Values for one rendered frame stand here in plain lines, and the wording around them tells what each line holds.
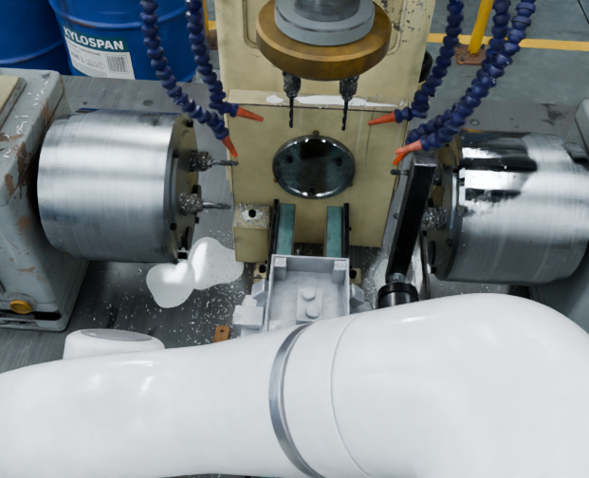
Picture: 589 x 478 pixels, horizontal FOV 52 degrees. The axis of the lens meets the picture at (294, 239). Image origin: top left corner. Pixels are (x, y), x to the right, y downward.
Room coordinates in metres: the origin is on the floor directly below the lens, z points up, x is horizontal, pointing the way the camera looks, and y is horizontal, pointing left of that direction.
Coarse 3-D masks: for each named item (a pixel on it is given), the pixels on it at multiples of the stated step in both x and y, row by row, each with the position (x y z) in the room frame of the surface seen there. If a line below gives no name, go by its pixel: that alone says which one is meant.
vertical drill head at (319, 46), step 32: (288, 0) 0.74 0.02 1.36; (320, 0) 0.69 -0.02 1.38; (352, 0) 0.70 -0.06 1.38; (256, 32) 0.72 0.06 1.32; (288, 32) 0.69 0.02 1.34; (320, 32) 0.67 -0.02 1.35; (352, 32) 0.68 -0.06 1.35; (384, 32) 0.71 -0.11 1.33; (288, 64) 0.66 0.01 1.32; (320, 64) 0.64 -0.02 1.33; (352, 64) 0.65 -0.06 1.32; (288, 96) 0.68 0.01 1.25; (352, 96) 0.68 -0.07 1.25
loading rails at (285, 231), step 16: (288, 208) 0.78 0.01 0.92; (336, 208) 0.79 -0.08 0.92; (272, 224) 0.73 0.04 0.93; (288, 224) 0.74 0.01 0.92; (336, 224) 0.75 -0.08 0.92; (272, 240) 0.69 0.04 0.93; (288, 240) 0.70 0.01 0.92; (336, 240) 0.71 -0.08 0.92; (336, 256) 0.67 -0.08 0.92; (256, 272) 0.70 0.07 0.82; (352, 272) 0.71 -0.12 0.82
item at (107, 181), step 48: (48, 144) 0.68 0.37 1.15; (96, 144) 0.67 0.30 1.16; (144, 144) 0.67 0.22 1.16; (192, 144) 0.77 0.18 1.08; (48, 192) 0.62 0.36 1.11; (96, 192) 0.61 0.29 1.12; (144, 192) 0.61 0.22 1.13; (192, 192) 0.73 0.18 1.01; (48, 240) 0.59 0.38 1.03; (96, 240) 0.58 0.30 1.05; (144, 240) 0.58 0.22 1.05; (192, 240) 0.66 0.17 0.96
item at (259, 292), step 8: (264, 280) 0.48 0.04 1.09; (256, 288) 0.48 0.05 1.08; (264, 288) 0.47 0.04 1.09; (352, 288) 0.47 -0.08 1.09; (360, 288) 0.48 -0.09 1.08; (256, 296) 0.47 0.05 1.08; (264, 296) 0.47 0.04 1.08; (352, 296) 0.46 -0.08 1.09; (360, 296) 0.47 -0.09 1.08; (352, 304) 0.46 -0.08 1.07; (360, 304) 0.46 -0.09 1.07
